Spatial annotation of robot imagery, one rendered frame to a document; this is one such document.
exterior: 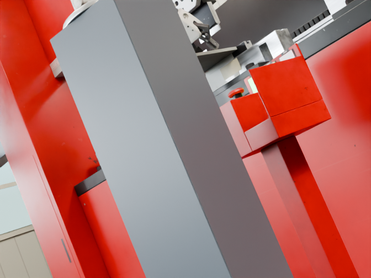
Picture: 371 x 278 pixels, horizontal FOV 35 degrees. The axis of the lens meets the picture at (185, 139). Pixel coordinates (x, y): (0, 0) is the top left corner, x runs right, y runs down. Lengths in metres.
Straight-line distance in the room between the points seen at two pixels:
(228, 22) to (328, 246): 1.42
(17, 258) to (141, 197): 4.28
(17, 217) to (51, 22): 3.11
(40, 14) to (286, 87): 1.54
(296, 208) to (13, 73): 1.51
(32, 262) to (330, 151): 4.14
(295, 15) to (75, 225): 1.17
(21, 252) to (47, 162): 3.00
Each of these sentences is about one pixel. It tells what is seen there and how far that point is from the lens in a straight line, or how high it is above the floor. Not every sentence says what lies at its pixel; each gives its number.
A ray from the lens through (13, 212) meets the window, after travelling 5.38.
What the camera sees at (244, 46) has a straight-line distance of 1.78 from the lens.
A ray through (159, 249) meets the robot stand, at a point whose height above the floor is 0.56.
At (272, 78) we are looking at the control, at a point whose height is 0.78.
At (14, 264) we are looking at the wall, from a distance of 5.27.
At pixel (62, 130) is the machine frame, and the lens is 2.46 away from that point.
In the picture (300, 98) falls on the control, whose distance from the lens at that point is 1.25.
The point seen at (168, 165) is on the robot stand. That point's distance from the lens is 1.00.
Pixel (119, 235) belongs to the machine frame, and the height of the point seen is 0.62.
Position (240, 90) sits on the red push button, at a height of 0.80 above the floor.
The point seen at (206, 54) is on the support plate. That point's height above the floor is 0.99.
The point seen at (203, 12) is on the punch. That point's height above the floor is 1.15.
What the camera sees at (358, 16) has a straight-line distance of 1.41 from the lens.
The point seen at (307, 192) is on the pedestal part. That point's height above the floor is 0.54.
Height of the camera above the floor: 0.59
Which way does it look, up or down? 7 degrees up
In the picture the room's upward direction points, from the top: 23 degrees counter-clockwise
